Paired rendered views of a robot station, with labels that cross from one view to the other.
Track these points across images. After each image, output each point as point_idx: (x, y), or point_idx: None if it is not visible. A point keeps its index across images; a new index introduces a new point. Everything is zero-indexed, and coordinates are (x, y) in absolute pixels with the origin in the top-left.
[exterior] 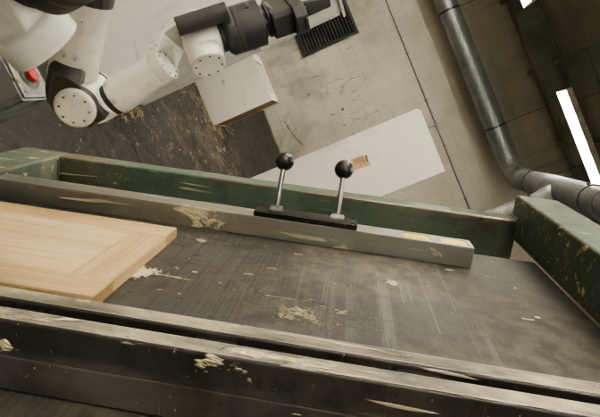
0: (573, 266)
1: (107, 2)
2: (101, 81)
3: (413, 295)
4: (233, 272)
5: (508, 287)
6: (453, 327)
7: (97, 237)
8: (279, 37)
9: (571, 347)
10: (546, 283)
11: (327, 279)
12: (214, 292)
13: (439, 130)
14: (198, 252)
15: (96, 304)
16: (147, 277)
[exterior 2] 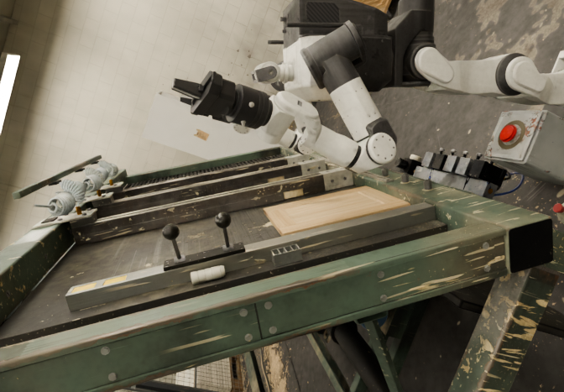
0: (12, 287)
1: (326, 90)
2: (362, 143)
3: (138, 262)
4: (233, 237)
5: (64, 293)
6: (127, 254)
7: (305, 217)
8: (217, 117)
9: (75, 266)
10: (19, 312)
11: (185, 253)
12: (233, 229)
13: None
14: (260, 238)
15: (239, 191)
16: (264, 223)
